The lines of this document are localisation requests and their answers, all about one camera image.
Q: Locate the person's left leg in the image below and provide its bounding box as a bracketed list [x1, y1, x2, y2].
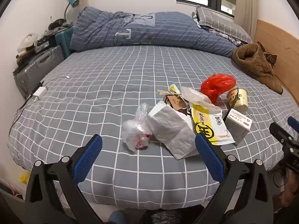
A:
[107, 210, 128, 224]

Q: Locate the white charger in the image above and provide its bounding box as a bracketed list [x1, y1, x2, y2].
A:
[32, 87, 47, 100]

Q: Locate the white plastic item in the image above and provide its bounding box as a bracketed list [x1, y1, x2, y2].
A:
[17, 33, 39, 53]

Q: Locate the grey cardboard box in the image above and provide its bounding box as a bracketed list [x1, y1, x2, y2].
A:
[223, 108, 253, 146]

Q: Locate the teal plastic crate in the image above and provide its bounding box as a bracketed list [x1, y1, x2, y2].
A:
[55, 27, 74, 60]

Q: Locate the yellow snack packet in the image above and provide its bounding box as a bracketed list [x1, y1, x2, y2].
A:
[190, 103, 235, 146]

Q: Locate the red plastic bag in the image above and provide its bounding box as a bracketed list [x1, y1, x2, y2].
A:
[200, 73, 237, 104]

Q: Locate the yellow plastic bag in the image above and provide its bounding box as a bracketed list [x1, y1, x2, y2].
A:
[18, 170, 32, 185]

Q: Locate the dark brown snack box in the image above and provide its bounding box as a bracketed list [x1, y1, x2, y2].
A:
[158, 89, 194, 117]

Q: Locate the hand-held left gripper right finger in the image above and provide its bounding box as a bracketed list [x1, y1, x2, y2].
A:
[194, 133, 274, 224]

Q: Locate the beige paper cup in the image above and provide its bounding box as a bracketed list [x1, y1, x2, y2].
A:
[226, 87, 249, 110]

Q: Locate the grey checked pillow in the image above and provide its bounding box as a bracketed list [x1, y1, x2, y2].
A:
[195, 5, 253, 44]

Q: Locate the clear plastic bag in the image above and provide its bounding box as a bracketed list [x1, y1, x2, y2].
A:
[121, 103, 153, 152]

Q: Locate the wooden headboard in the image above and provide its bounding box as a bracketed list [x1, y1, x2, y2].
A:
[253, 19, 299, 112]

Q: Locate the blue striped quilt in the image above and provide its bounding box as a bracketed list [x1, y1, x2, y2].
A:
[70, 7, 237, 57]

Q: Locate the brown quilted jacket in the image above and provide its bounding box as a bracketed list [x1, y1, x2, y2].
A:
[231, 41, 283, 95]

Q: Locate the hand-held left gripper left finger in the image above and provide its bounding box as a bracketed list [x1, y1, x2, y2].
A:
[24, 134, 103, 224]

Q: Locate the black cluttered item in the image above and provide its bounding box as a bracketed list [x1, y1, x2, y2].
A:
[48, 17, 66, 31]

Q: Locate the grey hard suitcase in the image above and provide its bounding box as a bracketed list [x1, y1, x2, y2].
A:
[14, 45, 64, 99]

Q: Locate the blue desk lamp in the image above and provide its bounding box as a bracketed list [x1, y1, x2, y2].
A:
[64, 0, 80, 25]

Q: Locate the translucent plastic wrapper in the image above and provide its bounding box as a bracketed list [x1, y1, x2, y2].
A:
[180, 86, 222, 112]

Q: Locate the white paper bag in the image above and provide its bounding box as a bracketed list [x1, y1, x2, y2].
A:
[146, 100, 201, 160]

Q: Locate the grey checked bed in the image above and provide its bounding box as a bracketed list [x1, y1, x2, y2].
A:
[7, 44, 297, 210]

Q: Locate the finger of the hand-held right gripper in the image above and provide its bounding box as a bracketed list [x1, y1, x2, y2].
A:
[287, 116, 299, 131]
[269, 122, 295, 145]

